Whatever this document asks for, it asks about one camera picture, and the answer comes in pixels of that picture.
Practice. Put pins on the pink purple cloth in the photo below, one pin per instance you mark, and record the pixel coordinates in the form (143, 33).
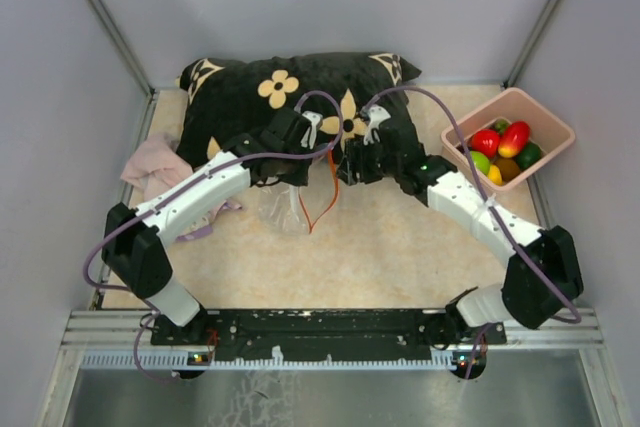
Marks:
(154, 168)

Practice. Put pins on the pink plastic bin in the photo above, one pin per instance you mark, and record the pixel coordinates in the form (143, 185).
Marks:
(551, 134)

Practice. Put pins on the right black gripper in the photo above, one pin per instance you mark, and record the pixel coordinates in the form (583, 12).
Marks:
(355, 151)

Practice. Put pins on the light green toy fruit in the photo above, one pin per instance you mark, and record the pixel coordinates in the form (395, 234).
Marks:
(481, 162)

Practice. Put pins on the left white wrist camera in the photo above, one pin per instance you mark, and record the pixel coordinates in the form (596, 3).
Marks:
(315, 119)

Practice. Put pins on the left aluminium corner post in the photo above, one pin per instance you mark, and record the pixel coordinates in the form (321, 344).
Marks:
(121, 45)

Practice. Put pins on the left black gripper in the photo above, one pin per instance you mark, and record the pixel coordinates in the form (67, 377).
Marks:
(299, 179)

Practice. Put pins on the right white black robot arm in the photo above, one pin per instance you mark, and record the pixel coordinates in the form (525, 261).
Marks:
(542, 272)

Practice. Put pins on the red yellow toy mango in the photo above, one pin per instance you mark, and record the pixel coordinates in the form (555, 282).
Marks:
(514, 139)

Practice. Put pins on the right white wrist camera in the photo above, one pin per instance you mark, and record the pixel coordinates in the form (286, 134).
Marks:
(374, 117)

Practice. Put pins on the right aluminium corner post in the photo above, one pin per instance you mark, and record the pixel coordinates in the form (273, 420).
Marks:
(532, 42)

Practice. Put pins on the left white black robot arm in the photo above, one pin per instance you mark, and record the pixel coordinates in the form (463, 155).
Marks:
(136, 240)

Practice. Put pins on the dark green toy lime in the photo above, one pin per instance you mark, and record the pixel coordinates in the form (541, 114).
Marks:
(528, 156)

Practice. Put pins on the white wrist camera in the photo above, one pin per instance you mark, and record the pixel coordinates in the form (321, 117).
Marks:
(374, 117)
(315, 119)

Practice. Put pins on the brown toy fruit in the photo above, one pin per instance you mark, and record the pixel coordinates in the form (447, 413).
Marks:
(508, 169)

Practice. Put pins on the dark mangosteen toy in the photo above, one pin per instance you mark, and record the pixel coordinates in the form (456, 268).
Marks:
(500, 126)

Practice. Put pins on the red toy apple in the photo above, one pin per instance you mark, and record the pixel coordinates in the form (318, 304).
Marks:
(485, 141)

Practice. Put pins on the yellow toy lemon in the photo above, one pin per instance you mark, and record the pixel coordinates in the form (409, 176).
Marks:
(494, 175)

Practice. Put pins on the aluminium corner post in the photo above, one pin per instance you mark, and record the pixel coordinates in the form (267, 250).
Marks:
(121, 45)
(532, 42)

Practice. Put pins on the clear zip bag orange zipper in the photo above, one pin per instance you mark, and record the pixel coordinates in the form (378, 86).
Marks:
(282, 206)

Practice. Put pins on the black floral pillow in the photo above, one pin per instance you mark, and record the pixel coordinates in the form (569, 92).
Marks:
(227, 98)

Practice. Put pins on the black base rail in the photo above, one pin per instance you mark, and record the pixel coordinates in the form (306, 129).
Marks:
(330, 338)

